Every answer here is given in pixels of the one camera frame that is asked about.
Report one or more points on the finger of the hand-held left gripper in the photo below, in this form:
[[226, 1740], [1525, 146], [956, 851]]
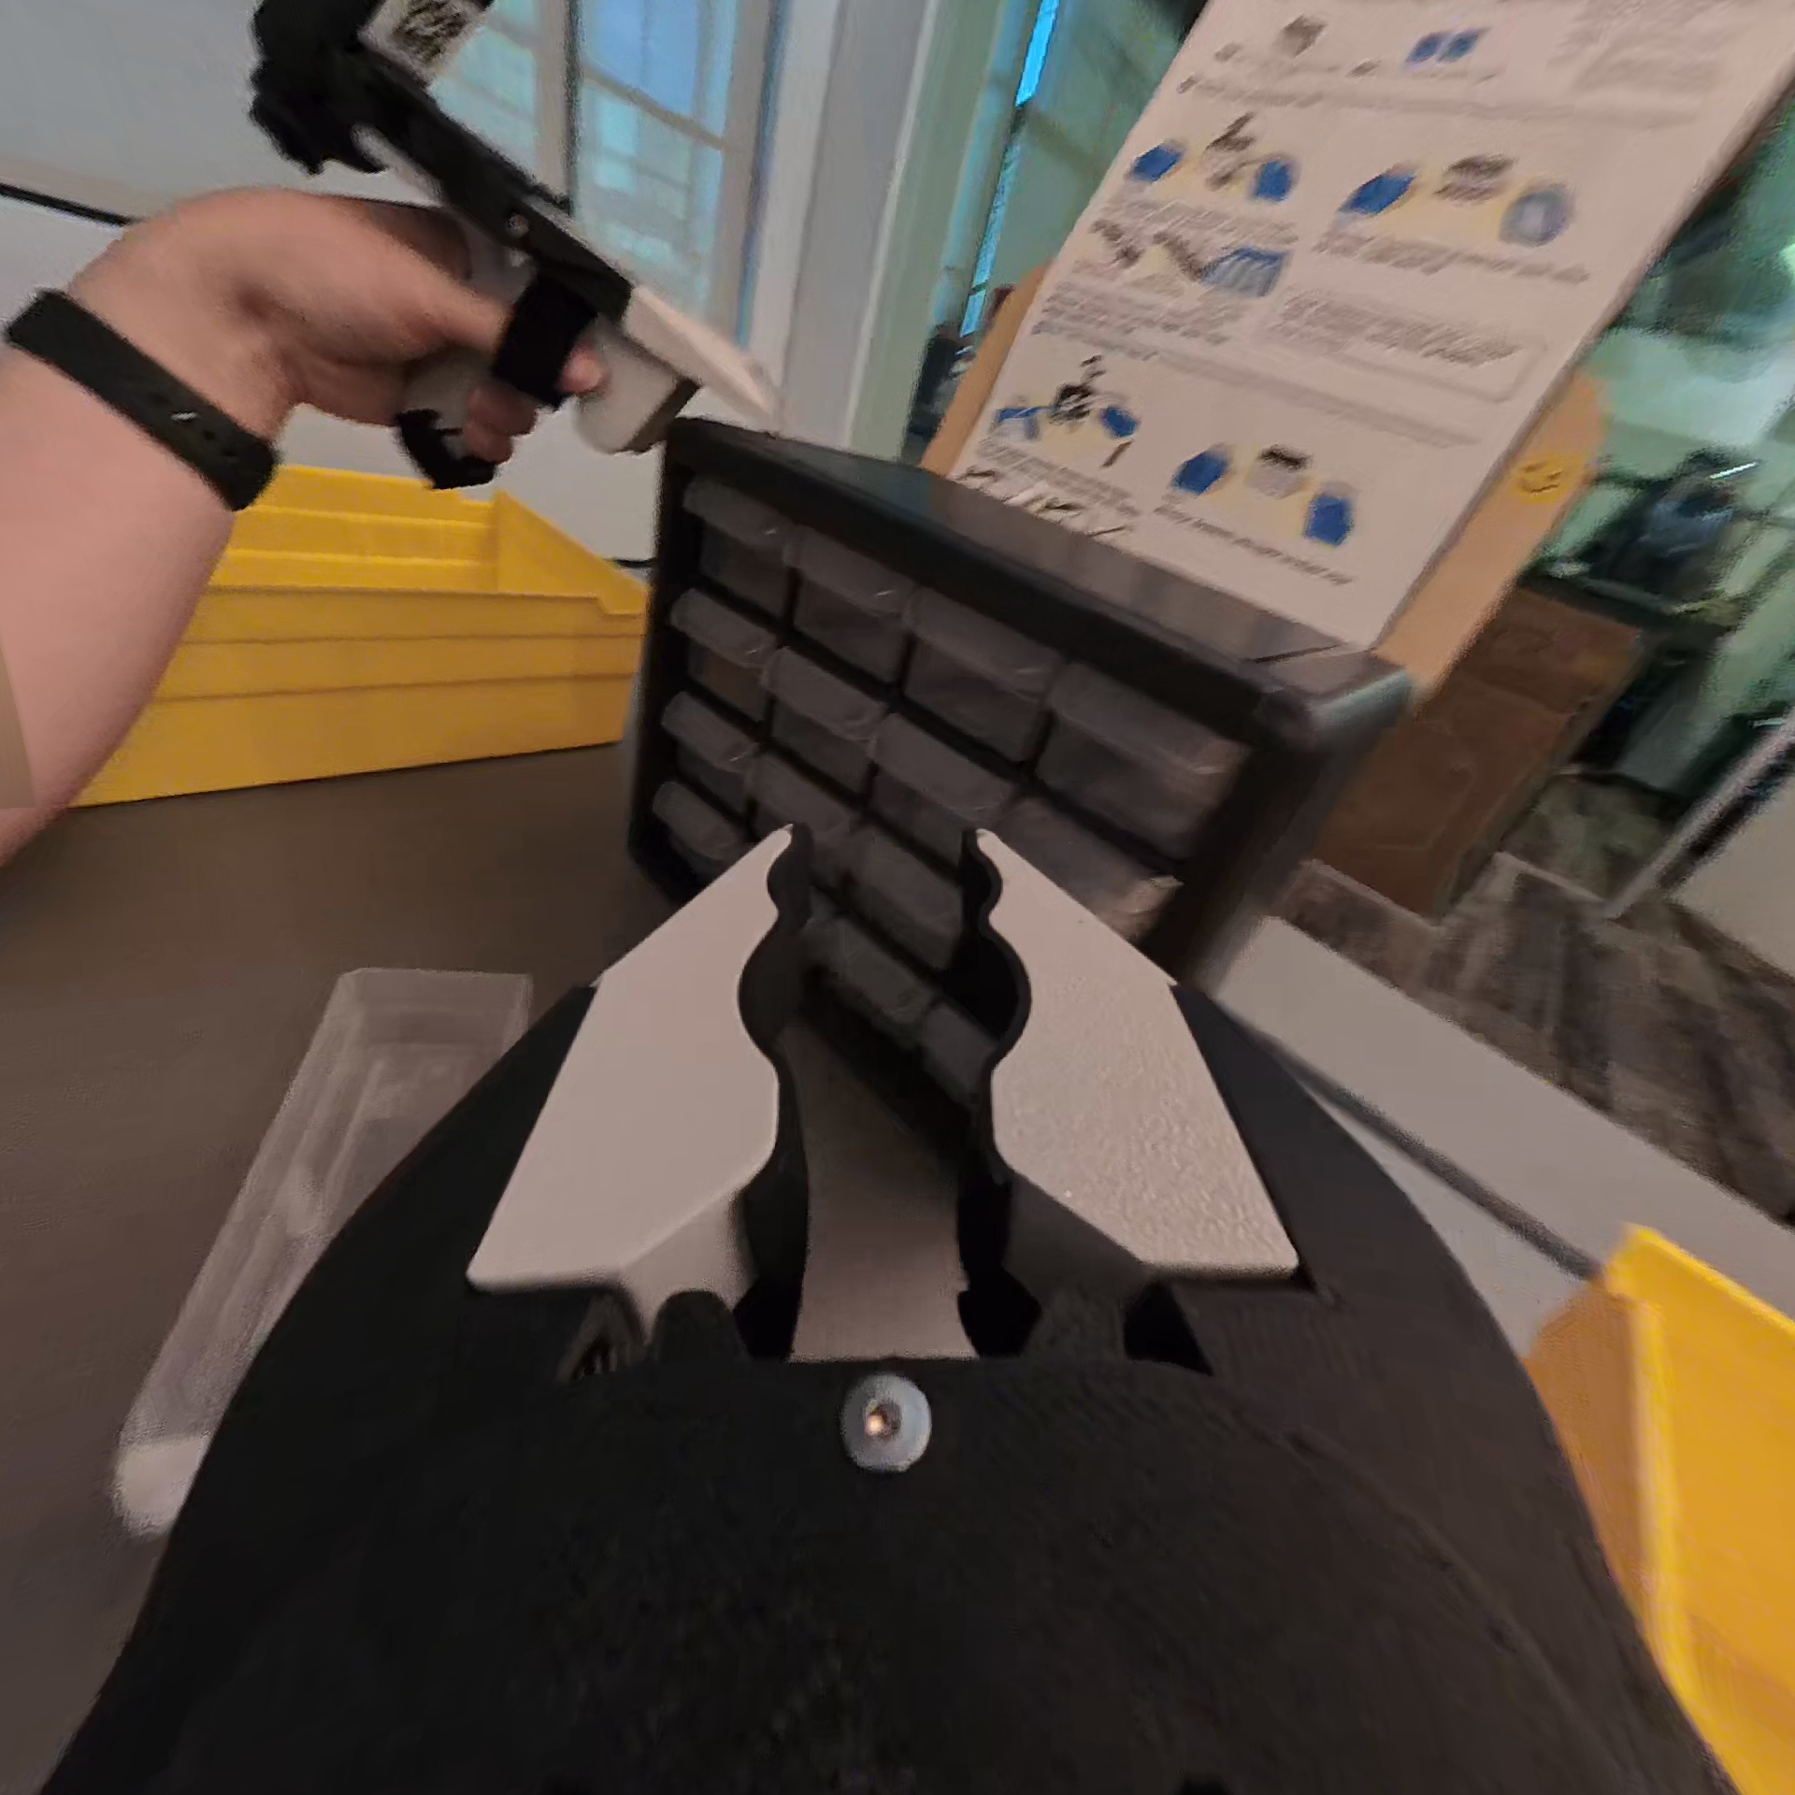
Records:
[[701, 362]]

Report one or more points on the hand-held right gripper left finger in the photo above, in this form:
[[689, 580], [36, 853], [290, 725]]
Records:
[[638, 1107]]

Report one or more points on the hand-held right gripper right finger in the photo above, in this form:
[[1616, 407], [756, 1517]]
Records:
[[1122, 1120]]

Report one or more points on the clear plastic drawer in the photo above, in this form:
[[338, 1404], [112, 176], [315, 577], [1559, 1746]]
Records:
[[352, 1107]]

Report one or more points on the group of small cabinet drawers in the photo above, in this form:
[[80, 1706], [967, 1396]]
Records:
[[967, 673]]

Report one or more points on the black drawer cabinet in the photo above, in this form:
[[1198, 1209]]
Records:
[[1122, 589]]

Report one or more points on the person's left forearm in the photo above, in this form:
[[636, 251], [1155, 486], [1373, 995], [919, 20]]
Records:
[[83, 589]]

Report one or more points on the person's left hand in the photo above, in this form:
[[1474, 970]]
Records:
[[296, 300]]

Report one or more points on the window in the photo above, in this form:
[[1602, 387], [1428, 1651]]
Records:
[[660, 155]]

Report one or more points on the black wristband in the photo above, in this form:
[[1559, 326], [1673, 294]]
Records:
[[141, 394]]

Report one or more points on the brown cardboard box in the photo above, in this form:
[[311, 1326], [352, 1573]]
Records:
[[1487, 758]]

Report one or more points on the white instruction poster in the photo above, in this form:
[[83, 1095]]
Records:
[[1404, 278]]

